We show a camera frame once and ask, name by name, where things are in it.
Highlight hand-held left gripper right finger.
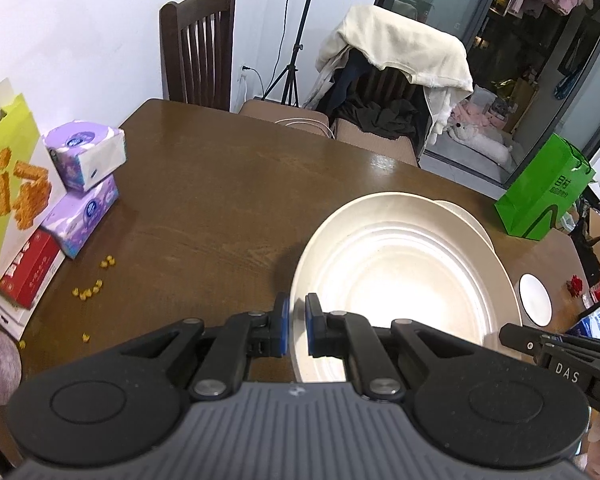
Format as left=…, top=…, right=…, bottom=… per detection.
left=304, top=293, right=523, bottom=402

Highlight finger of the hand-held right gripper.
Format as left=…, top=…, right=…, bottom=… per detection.
left=498, top=323, right=600, bottom=361

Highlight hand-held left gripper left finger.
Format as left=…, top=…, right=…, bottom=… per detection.
left=115, top=292, right=290, bottom=401

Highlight white bowl black rim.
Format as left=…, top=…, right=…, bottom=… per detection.
left=517, top=272, right=554, bottom=326

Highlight cream plate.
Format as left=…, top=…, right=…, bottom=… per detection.
left=289, top=191, right=523, bottom=385
left=432, top=200, right=496, bottom=261

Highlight blue tissue pack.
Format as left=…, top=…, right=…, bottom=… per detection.
left=565, top=307, right=600, bottom=343

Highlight cardboard box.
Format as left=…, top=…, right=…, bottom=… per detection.
left=562, top=180, right=600, bottom=261

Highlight green paper bag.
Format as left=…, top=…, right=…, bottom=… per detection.
left=495, top=132, right=597, bottom=241

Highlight scattered yellow dried buds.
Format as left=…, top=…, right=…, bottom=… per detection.
left=17, top=255, right=117, bottom=351

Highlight white plush toy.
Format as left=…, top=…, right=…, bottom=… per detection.
left=445, top=121, right=515, bottom=167

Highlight chair draped with clothes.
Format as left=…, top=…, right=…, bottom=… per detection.
left=314, top=5, right=474, bottom=151
left=320, top=50, right=421, bottom=141

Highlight purple tissue pack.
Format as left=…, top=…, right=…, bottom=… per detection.
left=41, top=175, right=119, bottom=260
left=41, top=120, right=127, bottom=192

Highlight pink cloth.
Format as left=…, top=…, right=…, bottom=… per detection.
left=455, top=100, right=506, bottom=131

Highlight wooden chair with clothes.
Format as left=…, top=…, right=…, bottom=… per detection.
left=330, top=50, right=426, bottom=166

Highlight red box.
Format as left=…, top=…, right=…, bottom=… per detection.
left=0, top=227, right=63, bottom=310

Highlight studio light stand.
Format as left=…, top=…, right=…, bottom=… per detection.
left=261, top=0, right=323, bottom=108

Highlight white box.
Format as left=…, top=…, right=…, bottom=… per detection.
left=0, top=255, right=66, bottom=341

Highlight dark wooden chair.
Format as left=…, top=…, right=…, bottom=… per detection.
left=159, top=0, right=331, bottom=138

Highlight yellow-green snack box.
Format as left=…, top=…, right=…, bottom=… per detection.
left=0, top=77, right=68, bottom=301

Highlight white cable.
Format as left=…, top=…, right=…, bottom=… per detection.
left=274, top=118, right=332, bottom=138

